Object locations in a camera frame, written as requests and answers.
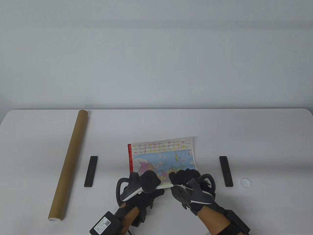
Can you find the black paperweight bar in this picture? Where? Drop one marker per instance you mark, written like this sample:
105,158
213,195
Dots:
91,171
226,171

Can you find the colourful paper map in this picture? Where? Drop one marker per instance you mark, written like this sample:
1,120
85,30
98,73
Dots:
161,154

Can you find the black sensor box white label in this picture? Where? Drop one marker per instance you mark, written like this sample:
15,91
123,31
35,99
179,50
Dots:
105,224

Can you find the brown cardboard mailing tube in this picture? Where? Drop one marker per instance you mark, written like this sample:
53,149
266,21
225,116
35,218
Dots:
69,161

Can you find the person's right hand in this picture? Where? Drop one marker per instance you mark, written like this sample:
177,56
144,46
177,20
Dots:
183,176

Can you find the black and white controller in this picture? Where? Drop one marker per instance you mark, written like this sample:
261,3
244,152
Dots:
150,182
198,194

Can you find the white round tube cap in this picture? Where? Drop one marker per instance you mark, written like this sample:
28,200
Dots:
245,182

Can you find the plain black sensor box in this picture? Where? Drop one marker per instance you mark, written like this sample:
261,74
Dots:
238,222

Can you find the person's left hand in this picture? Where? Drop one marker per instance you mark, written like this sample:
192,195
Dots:
144,200

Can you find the person's right forearm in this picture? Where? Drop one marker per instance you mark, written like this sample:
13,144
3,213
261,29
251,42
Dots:
215,220

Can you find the person's left forearm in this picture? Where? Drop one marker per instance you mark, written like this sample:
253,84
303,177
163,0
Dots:
129,215

